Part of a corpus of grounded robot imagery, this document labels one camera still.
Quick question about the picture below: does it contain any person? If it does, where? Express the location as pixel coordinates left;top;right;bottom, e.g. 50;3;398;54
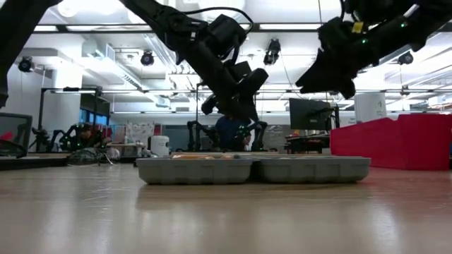
78;122;107;149
214;116;252;152

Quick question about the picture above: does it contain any black ceiling camera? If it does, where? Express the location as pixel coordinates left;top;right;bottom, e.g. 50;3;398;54
17;55;37;74
396;51;415;66
139;50;156;68
262;37;283;67

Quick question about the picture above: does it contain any black robot station frame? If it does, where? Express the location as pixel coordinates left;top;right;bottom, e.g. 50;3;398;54
186;81;269;152
30;85;104;153

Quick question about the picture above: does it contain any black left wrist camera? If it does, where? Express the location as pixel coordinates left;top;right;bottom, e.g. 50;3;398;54
206;13;248;54

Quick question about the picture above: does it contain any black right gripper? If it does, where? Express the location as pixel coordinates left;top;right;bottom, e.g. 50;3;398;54
295;17;393;100

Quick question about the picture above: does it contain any black robot with green lights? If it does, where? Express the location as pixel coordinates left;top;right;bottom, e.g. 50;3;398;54
31;123;110;152

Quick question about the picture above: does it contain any black aluminium table frame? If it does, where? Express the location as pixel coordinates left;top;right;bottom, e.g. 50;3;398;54
0;152;138;173

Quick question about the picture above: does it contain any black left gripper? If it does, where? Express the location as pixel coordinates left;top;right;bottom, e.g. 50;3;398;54
200;61;270;123

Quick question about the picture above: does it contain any black computer monitor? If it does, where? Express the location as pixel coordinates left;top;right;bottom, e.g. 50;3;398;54
288;97;340;132

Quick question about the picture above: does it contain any white air purifier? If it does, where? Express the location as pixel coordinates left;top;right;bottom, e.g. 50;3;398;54
150;135;171;158

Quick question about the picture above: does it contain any grey-blue plastic tool case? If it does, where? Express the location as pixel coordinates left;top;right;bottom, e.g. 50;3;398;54
136;151;371;186

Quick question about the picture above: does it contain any red bin wall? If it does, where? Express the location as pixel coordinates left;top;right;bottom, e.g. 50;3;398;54
329;113;452;172

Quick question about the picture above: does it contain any dark desk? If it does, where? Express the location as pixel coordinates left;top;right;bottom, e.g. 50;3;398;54
283;133;333;155

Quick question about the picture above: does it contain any white numbered pillar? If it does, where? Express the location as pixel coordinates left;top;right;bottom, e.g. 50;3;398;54
353;92;388;124

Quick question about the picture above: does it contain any grey office chair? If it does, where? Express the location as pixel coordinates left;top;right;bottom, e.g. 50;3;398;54
0;112;33;159

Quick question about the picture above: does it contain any grey crumpled heap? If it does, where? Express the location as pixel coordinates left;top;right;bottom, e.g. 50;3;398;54
66;147;121;166

